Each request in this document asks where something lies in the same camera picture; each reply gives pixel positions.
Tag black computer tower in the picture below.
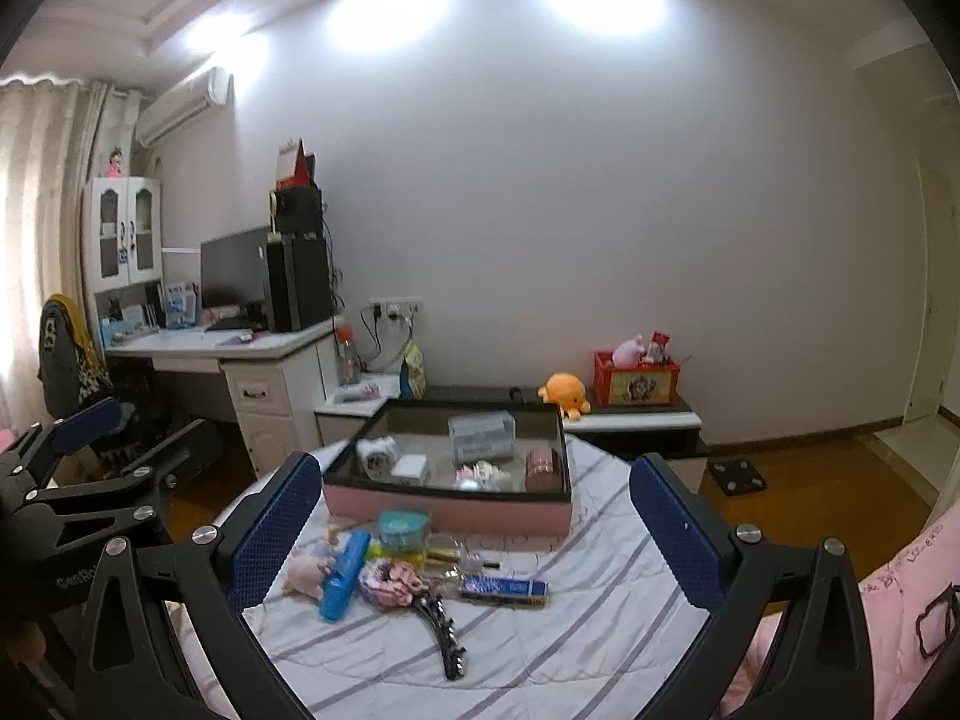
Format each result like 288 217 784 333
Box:
266 236 335 332

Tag pink printed quilt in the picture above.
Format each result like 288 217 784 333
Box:
720 495 960 720

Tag white desk with drawers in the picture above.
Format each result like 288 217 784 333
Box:
105 315 346 477

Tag rose gold box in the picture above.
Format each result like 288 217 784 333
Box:
523 446 563 492

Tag orange octopus plush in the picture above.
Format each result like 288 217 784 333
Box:
538 373 593 419

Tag beige curtain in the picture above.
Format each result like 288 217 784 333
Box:
0 79 113 428

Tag blue and yellow snack bag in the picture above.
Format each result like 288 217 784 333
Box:
400 340 427 400

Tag pink box with black inside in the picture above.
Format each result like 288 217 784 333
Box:
321 397 575 539

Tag small clear bottles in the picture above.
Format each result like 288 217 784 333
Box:
446 540 500 578

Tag black power cable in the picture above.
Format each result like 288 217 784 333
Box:
360 307 413 372

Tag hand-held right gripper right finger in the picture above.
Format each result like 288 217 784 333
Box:
628 454 875 720

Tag clear plastic box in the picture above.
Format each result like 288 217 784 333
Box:
448 412 517 466

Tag blue plastic tube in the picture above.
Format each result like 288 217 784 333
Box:
320 530 372 622

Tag pink big-head doll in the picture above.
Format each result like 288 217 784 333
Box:
283 544 338 601

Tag white nightstand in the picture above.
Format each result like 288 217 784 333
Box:
313 373 406 451

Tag black computer monitor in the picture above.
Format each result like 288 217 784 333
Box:
200 225 272 312

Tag clear bottle orange cap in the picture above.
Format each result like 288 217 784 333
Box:
335 326 361 385

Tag white glass-door cabinet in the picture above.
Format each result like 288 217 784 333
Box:
81 176 164 331

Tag blue packet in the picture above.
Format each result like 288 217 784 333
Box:
457 574 551 606

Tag black speaker box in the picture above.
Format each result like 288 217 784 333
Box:
268 187 323 235

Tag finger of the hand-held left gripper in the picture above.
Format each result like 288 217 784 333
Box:
22 418 211 548
0 396 137 500

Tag black bathroom scale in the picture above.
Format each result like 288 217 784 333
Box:
709 460 770 497

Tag grey and yellow jacket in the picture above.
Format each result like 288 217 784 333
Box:
39 296 113 421

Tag person's left hand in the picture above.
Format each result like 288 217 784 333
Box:
4 619 50 665

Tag black and white low bench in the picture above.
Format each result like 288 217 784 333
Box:
420 384 710 481

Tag patterned brown-hair doll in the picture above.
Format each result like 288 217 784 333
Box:
356 559 422 608

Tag white door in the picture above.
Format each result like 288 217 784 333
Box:
904 165 946 425

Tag teal round jar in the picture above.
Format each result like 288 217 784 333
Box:
377 510 432 552

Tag black hair clip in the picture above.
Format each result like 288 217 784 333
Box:
409 591 470 682

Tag red desk calendar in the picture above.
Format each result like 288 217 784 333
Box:
276 139 317 192

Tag blue and white box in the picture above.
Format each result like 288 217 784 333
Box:
166 281 202 329

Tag white air conditioner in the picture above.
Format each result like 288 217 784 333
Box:
135 67 233 147

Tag white door frame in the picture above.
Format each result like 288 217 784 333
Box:
911 94 960 421

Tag red printed crate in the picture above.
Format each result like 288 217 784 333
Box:
594 349 681 407

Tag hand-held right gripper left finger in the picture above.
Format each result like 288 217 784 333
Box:
73 452 323 720

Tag white plastic container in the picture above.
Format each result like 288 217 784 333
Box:
356 436 398 477

